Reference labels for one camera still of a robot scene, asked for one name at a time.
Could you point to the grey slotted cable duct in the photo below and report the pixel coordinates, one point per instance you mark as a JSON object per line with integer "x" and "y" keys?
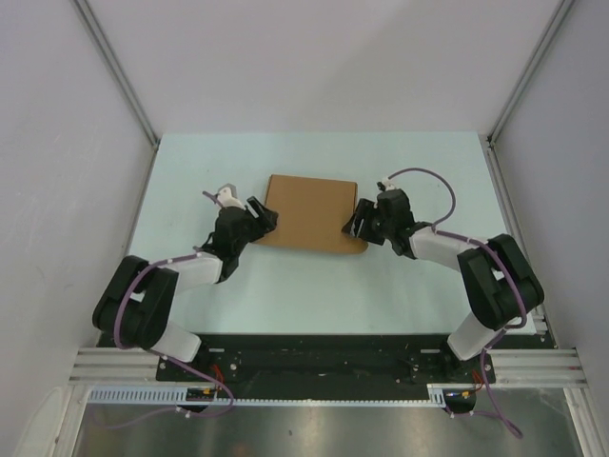
{"x": 408, "y": 396}

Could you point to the brown cardboard box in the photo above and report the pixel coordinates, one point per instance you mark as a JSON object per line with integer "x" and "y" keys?
{"x": 312, "y": 213}

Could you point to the right aluminium frame post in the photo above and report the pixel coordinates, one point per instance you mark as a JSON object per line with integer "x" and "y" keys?
{"x": 547, "y": 38}

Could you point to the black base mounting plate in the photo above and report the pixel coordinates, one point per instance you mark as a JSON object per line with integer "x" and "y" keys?
{"x": 414, "y": 359}

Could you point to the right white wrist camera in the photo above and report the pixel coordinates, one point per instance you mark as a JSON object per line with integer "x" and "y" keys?
{"x": 385, "y": 185}

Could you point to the left aluminium frame post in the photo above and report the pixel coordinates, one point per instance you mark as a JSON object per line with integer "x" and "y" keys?
{"x": 111, "y": 60}

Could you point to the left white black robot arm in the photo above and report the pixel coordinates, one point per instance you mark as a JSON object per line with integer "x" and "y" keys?
{"x": 136, "y": 304}

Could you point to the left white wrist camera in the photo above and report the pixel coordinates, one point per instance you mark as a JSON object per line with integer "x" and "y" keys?
{"x": 226, "y": 197}

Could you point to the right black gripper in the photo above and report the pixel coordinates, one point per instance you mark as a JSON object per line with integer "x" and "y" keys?
{"x": 365, "y": 209}

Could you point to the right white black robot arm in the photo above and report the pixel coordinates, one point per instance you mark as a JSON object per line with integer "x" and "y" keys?
{"x": 500, "y": 285}

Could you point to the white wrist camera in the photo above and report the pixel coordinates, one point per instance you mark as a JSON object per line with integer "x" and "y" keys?
{"x": 226, "y": 197}
{"x": 385, "y": 185}

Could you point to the aluminium front rail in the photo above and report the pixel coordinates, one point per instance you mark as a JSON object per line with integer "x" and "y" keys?
{"x": 513, "y": 368}

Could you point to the aluminium frame post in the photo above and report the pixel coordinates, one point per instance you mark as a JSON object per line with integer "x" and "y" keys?
{"x": 111, "y": 60}
{"x": 547, "y": 38}

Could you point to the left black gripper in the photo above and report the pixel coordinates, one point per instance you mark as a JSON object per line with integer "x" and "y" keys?
{"x": 264, "y": 223}

